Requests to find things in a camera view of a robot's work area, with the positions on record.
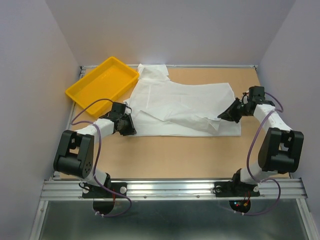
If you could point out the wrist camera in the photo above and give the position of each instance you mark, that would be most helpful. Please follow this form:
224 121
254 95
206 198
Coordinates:
256 93
119 108

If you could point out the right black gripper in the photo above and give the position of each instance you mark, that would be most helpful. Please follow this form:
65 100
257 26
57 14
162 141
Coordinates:
229 114

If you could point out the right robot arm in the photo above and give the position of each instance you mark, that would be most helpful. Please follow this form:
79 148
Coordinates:
279 153

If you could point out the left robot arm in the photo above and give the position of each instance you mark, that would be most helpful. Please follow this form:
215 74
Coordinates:
96 131

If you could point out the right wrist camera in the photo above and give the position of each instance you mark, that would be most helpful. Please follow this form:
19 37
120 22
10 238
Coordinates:
256 93

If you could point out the aluminium back rail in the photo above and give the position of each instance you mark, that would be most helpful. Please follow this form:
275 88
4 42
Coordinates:
134 66

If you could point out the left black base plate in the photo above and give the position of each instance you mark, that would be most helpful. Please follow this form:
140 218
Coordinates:
96 192

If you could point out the yellow plastic tray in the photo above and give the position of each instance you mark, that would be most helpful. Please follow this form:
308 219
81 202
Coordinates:
111 79

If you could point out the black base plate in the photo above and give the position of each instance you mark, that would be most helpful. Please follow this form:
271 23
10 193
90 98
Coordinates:
229 189
96 192

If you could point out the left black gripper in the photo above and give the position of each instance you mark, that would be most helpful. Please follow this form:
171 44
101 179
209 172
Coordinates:
130 129

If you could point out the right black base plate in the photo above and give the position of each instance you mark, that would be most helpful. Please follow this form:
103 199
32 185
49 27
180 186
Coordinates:
229 189

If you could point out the aluminium front rail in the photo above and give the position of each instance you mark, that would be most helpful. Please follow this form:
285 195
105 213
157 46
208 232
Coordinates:
162 190

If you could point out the aluminium left side rail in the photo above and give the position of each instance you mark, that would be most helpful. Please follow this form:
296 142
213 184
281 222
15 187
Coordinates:
72 154

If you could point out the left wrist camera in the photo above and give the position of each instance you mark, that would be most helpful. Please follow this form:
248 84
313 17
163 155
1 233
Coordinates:
119 108

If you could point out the white long sleeve shirt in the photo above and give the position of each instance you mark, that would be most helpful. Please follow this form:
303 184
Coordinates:
161 107

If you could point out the aluminium rail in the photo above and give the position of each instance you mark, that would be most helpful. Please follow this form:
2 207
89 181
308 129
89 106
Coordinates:
162 190
134 66
72 154

